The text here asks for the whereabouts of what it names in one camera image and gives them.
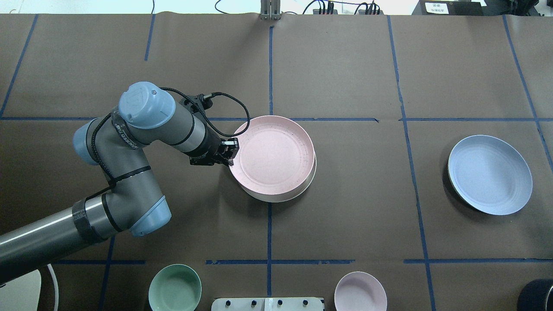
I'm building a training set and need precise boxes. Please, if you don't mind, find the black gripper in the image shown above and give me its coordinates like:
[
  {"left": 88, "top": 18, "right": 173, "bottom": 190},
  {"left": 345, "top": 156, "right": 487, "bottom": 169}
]
[{"left": 189, "top": 137, "right": 239, "bottom": 167}]

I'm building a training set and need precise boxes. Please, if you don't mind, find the pink plate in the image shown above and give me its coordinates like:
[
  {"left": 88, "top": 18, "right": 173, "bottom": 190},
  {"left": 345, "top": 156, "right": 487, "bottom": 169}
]
[{"left": 229, "top": 115, "right": 316, "bottom": 194}]

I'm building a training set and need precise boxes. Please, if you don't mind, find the blue plate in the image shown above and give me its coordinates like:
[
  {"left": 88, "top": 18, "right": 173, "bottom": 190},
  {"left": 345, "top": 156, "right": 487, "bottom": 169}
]
[{"left": 448, "top": 135, "right": 533, "bottom": 215}]

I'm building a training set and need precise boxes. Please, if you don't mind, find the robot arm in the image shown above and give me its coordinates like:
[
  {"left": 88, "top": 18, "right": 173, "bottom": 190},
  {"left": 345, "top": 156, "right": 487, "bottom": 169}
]
[{"left": 1, "top": 82, "right": 239, "bottom": 285}]

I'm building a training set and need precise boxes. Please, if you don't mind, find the cream plate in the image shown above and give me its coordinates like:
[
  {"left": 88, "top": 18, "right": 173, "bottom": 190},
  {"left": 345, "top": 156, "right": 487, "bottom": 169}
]
[{"left": 238, "top": 155, "right": 317, "bottom": 203}]

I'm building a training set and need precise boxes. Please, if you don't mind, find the green bowl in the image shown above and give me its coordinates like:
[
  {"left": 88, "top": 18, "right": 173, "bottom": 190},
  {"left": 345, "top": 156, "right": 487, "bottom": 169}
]
[{"left": 148, "top": 264, "right": 202, "bottom": 311}]

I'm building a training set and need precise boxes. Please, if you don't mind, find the white mounting pole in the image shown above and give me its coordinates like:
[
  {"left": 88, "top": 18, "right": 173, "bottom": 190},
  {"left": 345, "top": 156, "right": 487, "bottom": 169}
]
[{"left": 211, "top": 297, "right": 325, "bottom": 311}]

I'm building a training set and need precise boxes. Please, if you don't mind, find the pink bowl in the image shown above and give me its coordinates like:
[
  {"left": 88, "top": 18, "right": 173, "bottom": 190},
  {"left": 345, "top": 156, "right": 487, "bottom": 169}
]
[{"left": 334, "top": 271, "right": 388, "bottom": 311}]

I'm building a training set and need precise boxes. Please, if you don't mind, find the black power box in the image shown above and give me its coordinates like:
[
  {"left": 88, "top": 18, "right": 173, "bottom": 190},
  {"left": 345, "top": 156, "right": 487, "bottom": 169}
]
[{"left": 411, "top": 0, "right": 484, "bottom": 16}]

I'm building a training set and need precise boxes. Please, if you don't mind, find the dark blue pot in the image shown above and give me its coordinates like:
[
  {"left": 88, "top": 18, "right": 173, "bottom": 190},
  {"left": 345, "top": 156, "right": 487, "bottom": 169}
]
[{"left": 517, "top": 278, "right": 553, "bottom": 311}]

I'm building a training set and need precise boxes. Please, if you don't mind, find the aluminium frame post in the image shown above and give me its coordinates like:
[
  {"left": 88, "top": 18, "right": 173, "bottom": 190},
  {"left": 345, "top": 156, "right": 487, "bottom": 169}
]
[{"left": 260, "top": 0, "right": 282, "bottom": 20}]

